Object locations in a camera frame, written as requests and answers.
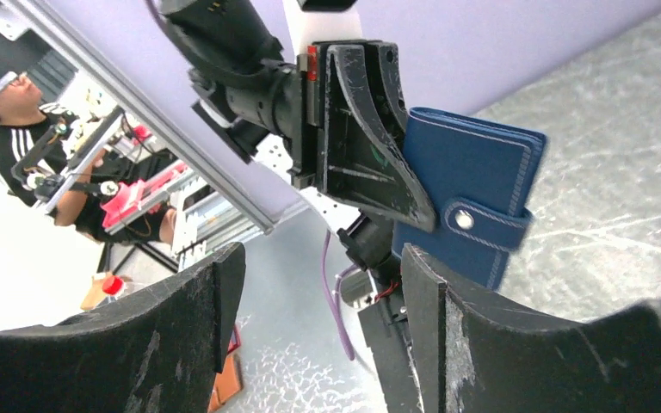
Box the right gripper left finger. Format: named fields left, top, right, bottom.
left=0, top=243, right=246, bottom=412

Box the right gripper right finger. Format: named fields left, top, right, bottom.
left=401, top=245, right=661, bottom=412

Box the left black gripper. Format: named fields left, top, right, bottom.
left=288, top=40, right=437, bottom=232

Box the blue leather card holder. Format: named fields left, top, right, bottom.
left=392, top=107, right=547, bottom=290

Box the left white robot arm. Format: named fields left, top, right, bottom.
left=152, top=1, right=436, bottom=231

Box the red teleoperation device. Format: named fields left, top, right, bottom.
left=101, top=161, right=194, bottom=234

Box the person in black shirt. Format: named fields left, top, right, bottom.
left=0, top=71, right=177, bottom=246

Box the aluminium frame rail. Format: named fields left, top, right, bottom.
left=6, top=1, right=305, bottom=232

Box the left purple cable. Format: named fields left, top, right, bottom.
left=321, top=229, right=360, bottom=362

